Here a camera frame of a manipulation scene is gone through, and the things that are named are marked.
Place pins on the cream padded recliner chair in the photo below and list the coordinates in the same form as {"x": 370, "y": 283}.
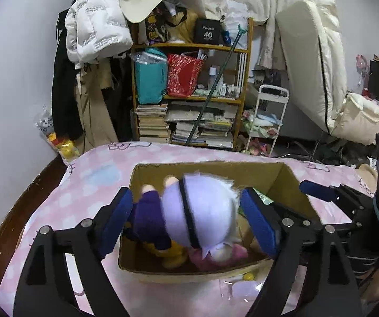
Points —
{"x": 308, "y": 56}

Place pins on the white-haired plush doll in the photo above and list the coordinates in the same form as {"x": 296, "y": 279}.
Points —
{"x": 202, "y": 218}

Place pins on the pink plush toy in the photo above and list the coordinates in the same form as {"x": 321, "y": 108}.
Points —
{"x": 239, "y": 254}

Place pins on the pink cat-print bed sheet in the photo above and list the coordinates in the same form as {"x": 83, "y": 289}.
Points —
{"x": 87, "y": 178}

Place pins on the black hanging coat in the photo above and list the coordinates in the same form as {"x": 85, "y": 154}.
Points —
{"x": 62, "y": 99}

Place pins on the pink desk fan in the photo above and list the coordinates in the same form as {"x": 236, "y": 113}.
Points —
{"x": 362, "y": 62}

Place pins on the white plastic bag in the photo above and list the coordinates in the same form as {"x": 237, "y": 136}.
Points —
{"x": 234, "y": 23}

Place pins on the row of small cosmetic bottles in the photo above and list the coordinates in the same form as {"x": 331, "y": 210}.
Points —
{"x": 229, "y": 90}

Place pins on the white rolling cart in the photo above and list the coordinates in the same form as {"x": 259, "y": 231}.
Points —
{"x": 272, "y": 88}

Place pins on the red patterned gift bag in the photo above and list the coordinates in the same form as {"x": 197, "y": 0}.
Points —
{"x": 182, "y": 76}

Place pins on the wooden bed frame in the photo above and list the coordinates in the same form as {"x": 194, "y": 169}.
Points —
{"x": 14, "y": 211}

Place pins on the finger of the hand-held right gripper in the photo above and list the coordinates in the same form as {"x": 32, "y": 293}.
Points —
{"x": 318, "y": 191}
{"x": 358, "y": 247}

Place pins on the green pole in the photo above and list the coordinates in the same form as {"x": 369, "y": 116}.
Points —
{"x": 215, "y": 82}

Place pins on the black printed tote bag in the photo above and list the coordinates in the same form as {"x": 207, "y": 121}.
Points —
{"x": 154, "y": 28}

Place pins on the dark hanging clothes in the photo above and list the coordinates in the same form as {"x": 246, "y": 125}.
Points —
{"x": 120, "y": 99}

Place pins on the clear plastic bag of toys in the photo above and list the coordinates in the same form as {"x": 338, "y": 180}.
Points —
{"x": 49, "y": 125}

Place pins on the stack of old books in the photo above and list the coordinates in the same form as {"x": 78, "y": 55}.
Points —
{"x": 153, "y": 122}

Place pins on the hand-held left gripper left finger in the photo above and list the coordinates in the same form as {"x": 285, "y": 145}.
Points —
{"x": 116, "y": 224}

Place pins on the yellow plush toy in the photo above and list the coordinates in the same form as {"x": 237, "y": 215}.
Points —
{"x": 172, "y": 257}

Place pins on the pile of magazines and papers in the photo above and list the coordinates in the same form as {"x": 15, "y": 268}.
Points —
{"x": 209, "y": 128}

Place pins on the cardboard box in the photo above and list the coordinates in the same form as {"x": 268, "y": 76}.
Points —
{"x": 209, "y": 171}

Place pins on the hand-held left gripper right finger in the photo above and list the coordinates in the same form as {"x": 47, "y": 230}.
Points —
{"x": 258, "y": 224}

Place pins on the white puffer jacket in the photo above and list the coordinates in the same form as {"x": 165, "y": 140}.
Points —
{"x": 93, "y": 23}

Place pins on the cream wide-brim hat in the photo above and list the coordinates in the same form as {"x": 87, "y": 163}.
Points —
{"x": 139, "y": 8}

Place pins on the beige hanging trousers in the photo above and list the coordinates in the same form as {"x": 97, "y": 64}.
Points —
{"x": 93, "y": 119}

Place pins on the black square box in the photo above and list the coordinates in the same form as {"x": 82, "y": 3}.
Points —
{"x": 208, "y": 33}

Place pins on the teal shopping bag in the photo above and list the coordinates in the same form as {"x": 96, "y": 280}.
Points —
{"x": 149, "y": 79}

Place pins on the green tissue pack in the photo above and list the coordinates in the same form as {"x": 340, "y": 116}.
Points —
{"x": 263, "y": 199}

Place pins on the person's right hand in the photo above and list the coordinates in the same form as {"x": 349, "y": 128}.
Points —
{"x": 376, "y": 287}

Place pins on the tan fabric bag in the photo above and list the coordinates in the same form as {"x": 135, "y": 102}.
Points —
{"x": 184, "y": 28}

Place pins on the wooden shelf unit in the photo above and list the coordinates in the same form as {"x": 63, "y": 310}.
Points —
{"x": 247, "y": 72}

